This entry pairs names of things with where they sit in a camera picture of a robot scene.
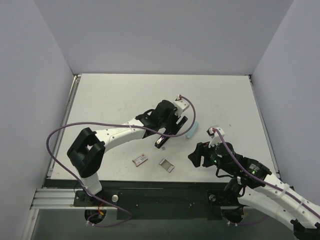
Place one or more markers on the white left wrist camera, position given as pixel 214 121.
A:
pixel 181 105

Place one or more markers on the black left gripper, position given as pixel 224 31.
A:
pixel 176 125

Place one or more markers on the aluminium frame rail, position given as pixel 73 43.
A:
pixel 53 198

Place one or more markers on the black stapler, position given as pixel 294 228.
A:
pixel 161 141

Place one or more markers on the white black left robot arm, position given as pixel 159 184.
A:
pixel 87 151

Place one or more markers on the light blue white stapler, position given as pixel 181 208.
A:
pixel 192 131

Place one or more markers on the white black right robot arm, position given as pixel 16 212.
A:
pixel 252 184

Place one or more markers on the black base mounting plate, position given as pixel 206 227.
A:
pixel 154 200

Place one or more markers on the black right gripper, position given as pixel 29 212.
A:
pixel 203 154

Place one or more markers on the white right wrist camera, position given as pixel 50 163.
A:
pixel 215 137

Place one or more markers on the red white staple box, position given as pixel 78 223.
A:
pixel 140 160

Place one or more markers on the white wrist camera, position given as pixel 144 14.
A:
pixel 215 137
pixel 181 105

